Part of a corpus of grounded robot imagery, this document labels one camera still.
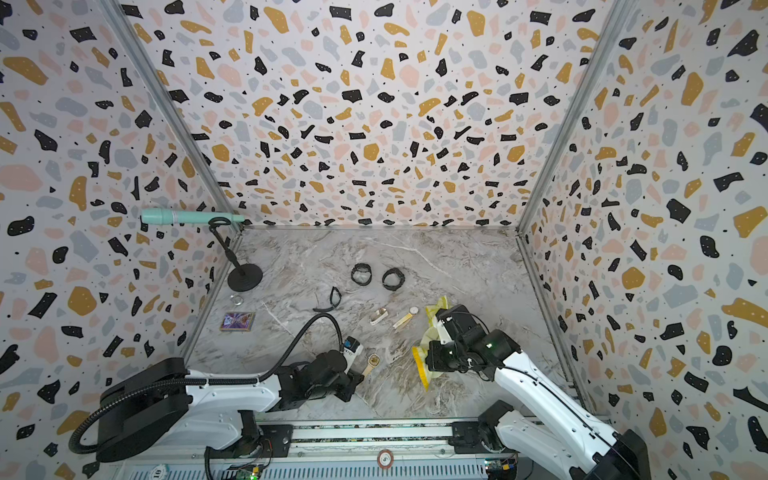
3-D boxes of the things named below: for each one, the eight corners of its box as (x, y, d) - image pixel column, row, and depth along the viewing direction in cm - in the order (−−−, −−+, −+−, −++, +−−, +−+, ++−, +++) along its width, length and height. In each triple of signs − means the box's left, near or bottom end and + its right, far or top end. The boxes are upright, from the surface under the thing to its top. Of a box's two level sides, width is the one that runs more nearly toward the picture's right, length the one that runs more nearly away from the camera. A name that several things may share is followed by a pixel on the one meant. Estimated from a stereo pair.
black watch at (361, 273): (351, 285, 107) (350, 279, 104) (353, 268, 112) (352, 262, 109) (371, 285, 107) (371, 280, 104) (373, 268, 112) (372, 262, 109)
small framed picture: (221, 330, 94) (218, 327, 93) (227, 315, 98) (225, 312, 96) (250, 330, 94) (248, 327, 93) (256, 315, 98) (254, 312, 96)
